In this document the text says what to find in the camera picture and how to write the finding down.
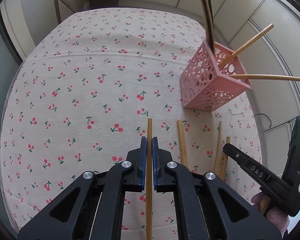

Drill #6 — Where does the right hand pink glove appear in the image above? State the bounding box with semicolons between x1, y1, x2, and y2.
251;192;290;238

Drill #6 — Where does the pink perforated utensil basket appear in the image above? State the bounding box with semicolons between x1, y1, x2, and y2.
180;40;251;112

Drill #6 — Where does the cherry print tablecloth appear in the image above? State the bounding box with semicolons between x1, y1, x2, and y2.
0;8;262;231

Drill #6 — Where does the dark chopstick in basket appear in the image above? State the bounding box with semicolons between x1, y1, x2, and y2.
202;0;215;53

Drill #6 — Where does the black power cable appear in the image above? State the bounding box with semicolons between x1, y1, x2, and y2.
253;113;298;132

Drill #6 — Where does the metal mop handle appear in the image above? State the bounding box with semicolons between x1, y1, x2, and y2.
54;0;62;24

